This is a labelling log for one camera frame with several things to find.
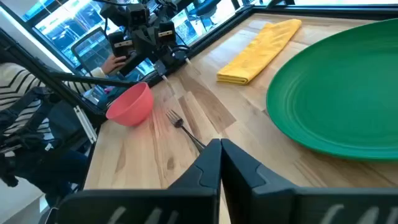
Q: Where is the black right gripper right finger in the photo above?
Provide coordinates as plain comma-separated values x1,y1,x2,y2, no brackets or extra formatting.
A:
221,138,398,224

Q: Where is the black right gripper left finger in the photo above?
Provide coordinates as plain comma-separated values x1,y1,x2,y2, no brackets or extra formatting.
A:
55,138,223,224

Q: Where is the dark metal fork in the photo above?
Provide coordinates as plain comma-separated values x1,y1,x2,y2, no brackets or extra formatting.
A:
165,109,207,153

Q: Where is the red plastic bowl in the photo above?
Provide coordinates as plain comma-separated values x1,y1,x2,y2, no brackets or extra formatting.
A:
105,82,155,128

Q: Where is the white plastic strip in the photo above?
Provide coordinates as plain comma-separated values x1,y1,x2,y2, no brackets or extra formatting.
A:
73,105,98,144

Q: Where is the large green plate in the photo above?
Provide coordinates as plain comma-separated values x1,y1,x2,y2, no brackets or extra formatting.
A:
266,17,398,162

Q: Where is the folded yellow cloth napkin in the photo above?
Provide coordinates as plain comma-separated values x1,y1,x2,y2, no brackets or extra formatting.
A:
216,18,303,86

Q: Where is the person's hand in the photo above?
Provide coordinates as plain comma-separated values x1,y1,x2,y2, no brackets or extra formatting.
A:
101,54,127,75

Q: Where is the black mesh office chair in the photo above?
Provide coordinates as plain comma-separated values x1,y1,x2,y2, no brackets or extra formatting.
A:
70,26,108,75

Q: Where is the person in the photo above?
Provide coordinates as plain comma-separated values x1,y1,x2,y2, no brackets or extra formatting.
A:
0,60,108,203

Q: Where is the large glass window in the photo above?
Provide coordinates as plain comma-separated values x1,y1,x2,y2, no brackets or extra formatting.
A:
21,0,249,78

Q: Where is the black bag with straps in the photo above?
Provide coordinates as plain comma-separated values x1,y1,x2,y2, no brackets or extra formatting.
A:
0,86,63,187

